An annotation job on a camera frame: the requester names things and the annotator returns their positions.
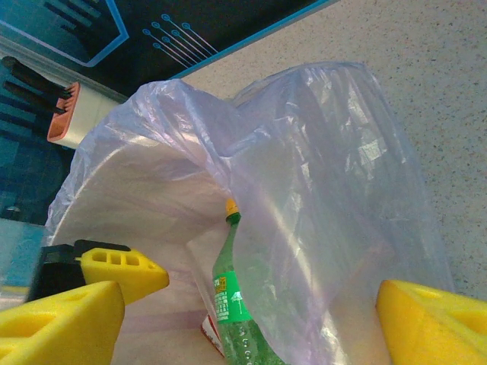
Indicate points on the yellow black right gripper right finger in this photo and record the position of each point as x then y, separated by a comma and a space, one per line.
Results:
433, 323

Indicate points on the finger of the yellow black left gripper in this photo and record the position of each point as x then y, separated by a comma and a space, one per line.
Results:
121, 268

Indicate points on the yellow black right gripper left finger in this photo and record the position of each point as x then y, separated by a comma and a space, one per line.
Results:
57, 327

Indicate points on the white plastic bin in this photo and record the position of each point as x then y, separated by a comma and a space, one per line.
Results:
133, 197

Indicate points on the clear bottle white barcode label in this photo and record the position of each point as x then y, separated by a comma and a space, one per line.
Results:
211, 332

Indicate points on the green plastic bottle yellow cap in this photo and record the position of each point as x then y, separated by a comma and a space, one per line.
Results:
232, 296

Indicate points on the translucent pink bin liner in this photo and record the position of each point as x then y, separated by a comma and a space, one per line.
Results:
323, 152

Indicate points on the beige knife block orange top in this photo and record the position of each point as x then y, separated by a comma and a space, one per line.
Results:
76, 118

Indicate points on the aluminium frame post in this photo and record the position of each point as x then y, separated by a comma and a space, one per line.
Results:
45, 68

